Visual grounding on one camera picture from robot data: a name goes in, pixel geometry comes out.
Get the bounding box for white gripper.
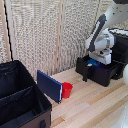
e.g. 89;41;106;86
87;49;113;66

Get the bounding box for black air fryer drawer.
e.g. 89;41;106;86
75;55;122;88

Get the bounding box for black air fryer body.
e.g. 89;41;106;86
108;28;128;80

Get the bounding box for red plastic cup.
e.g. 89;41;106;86
61;81;74;99

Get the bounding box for dark blue book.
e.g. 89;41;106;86
36;69;64;104

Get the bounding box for woven folding screen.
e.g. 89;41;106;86
0;0;128;82

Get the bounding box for black fabric storage box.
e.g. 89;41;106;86
0;59;53;128

